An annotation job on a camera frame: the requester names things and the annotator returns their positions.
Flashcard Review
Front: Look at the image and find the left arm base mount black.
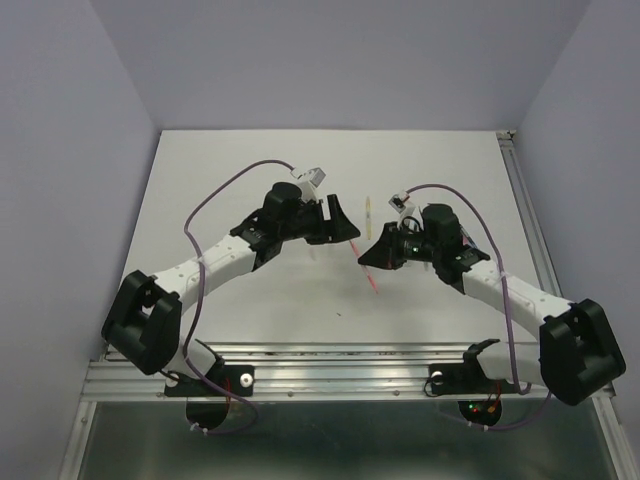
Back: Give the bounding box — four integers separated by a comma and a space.
162, 340, 260, 437

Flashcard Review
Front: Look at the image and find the yellow pen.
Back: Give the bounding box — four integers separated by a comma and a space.
365, 196, 373, 240

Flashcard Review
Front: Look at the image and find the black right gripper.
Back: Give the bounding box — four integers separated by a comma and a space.
357, 220, 440, 270

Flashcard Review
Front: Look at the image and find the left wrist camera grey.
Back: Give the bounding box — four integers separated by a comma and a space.
290, 167, 326, 202

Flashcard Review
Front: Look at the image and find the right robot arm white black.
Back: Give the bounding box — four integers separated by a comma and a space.
358, 204, 626, 406

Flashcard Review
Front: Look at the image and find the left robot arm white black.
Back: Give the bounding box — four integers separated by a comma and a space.
101, 182, 360, 394

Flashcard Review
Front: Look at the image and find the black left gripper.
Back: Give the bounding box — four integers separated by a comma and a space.
279, 195, 360, 245

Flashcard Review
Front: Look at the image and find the aluminium right side rail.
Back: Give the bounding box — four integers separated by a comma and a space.
496, 131, 563, 297

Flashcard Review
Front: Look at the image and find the aluminium front rail frame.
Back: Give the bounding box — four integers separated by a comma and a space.
61, 344, 622, 479

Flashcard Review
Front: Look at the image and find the red pen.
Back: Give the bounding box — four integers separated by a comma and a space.
349, 240, 379, 295

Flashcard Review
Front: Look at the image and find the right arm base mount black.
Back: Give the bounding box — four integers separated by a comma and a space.
422, 339, 516, 431

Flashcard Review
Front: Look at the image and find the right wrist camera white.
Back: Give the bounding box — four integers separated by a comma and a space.
389, 191, 421, 232

